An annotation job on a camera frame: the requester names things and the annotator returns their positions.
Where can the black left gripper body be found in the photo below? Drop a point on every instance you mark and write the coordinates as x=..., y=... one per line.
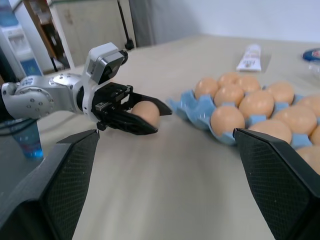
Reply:
x=110, y=96

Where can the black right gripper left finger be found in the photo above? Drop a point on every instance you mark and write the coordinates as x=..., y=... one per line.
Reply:
x=60, y=180

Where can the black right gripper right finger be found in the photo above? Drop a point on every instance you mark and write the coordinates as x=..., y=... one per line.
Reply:
x=277, y=180

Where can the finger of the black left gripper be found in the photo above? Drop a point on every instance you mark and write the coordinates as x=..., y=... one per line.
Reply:
x=160, y=106
x=130, y=123

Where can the brown egg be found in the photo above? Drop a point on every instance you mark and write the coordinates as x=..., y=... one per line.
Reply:
x=316, y=136
x=206, y=86
x=147, y=111
x=272, y=130
x=311, y=156
x=256, y=103
x=295, y=118
x=226, y=121
x=228, y=95
x=228, y=78
x=249, y=83
x=311, y=103
x=281, y=91

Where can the blue egg tray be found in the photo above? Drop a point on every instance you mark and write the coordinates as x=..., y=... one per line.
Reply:
x=190, y=107

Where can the wooden framed cabinet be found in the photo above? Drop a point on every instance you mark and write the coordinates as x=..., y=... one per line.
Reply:
x=82, y=30

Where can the white printed tube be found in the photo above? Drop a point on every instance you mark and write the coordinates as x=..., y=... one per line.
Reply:
x=250, y=58

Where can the white water dispenser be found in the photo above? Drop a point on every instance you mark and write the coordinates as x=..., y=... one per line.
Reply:
x=17, y=47

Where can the clear plastic container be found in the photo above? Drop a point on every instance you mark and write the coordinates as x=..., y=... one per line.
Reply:
x=315, y=67

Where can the blue round lid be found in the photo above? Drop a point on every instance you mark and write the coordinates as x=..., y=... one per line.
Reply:
x=312, y=53

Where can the blue water jug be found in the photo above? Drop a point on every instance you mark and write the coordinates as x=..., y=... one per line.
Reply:
x=7, y=12

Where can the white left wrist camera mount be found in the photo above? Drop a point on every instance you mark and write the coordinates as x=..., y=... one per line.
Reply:
x=91, y=65

